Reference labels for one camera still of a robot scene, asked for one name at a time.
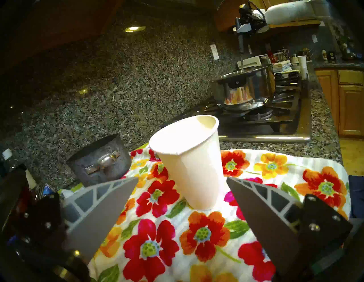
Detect blue aluminium foil box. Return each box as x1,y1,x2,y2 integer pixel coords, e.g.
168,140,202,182
37,183,74,199

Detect black-handled metal spoon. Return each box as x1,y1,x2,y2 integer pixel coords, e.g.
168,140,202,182
238,28,245,73

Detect stack of folded cloths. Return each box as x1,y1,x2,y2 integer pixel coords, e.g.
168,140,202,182
272,60,293,74

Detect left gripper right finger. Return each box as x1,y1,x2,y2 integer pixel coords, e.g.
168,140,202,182
227,177,303,277

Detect white-capped labelled glass bottle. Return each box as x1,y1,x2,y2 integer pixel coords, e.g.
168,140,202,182
1,148,37,191

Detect white toaster oven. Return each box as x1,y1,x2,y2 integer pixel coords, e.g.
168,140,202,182
237,55,270,70

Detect stainless steel pot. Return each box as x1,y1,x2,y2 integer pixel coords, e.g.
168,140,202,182
210,64,276,111

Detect floral kitchen towel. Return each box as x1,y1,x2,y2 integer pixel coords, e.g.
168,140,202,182
88,144,351,282

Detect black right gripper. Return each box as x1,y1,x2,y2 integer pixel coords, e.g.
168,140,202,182
235,4,269,36

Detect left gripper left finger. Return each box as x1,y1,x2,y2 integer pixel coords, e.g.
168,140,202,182
61,178,139,262

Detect small dark saucepan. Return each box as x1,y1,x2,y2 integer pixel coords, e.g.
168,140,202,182
66,134,133,187

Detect dark blue floor cloth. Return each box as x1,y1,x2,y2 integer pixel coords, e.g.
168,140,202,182
348,175,364,219

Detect stainless gas cooktop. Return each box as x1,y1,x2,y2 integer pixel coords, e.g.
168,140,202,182
162,71,313,142

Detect wooden side base cabinets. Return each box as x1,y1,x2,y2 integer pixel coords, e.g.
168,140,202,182
314,68,364,137

